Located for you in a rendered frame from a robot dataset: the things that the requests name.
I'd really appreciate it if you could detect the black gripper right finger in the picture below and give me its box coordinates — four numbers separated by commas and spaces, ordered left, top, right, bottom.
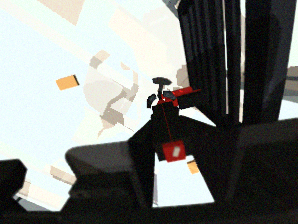
179, 115, 298, 201

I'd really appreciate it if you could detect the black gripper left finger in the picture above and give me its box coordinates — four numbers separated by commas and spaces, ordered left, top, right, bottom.
64, 119, 156, 208

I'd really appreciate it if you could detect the brown rectangular block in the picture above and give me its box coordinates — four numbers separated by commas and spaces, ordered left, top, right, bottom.
186, 160, 199, 174

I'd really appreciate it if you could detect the orange rectangular block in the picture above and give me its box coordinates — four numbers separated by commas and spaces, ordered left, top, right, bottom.
55, 75, 79, 91

